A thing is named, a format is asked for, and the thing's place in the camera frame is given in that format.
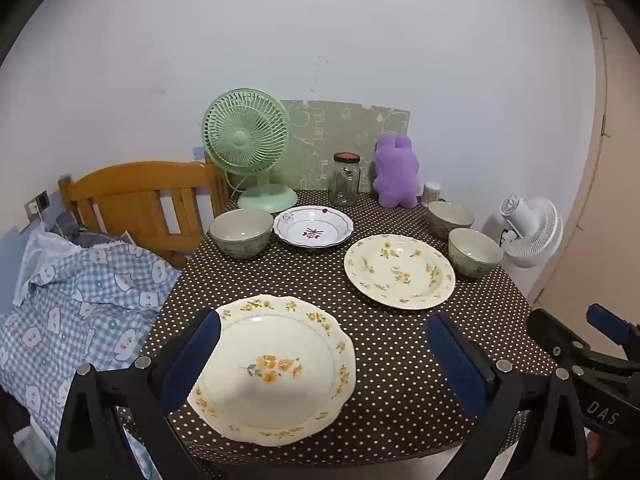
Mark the white standing fan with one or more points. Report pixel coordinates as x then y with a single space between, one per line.
535 235

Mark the dark grey cloth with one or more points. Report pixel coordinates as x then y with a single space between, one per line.
90 237

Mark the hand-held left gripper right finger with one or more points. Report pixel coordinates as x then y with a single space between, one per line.
457 365

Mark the green desk fan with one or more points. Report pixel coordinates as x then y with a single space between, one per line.
240 140

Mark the wooden bed headboard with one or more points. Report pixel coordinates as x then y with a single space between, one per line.
125 190

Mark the white wall switch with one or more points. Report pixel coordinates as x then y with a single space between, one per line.
33 208

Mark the purple plush toy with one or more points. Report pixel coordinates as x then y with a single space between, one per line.
397 175

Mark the small white red-flower plate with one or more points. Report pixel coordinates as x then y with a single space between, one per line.
312 225

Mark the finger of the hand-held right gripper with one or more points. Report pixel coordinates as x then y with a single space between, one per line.
607 324
560 340

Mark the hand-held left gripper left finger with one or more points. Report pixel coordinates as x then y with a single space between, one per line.
190 355

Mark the brown polka dot tablecloth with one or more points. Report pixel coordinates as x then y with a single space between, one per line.
390 340

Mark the yellow floral plate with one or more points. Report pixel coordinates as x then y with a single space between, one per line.
300 390
400 270

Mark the blue checkered blanket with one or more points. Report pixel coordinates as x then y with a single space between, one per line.
75 300

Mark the dark wall socket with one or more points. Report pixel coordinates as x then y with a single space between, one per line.
44 200

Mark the toothpick container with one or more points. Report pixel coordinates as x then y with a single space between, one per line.
431 195

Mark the blue tape patch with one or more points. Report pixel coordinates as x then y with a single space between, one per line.
198 151

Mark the beige door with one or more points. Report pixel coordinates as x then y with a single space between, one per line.
610 210

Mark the glass jar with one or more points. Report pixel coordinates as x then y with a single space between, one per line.
345 185

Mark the blue pillow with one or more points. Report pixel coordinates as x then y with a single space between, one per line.
10 270

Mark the green patterned wall panel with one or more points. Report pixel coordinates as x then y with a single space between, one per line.
340 130

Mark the grey-green ceramic bowl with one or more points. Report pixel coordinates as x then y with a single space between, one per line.
450 217
240 242
475 255

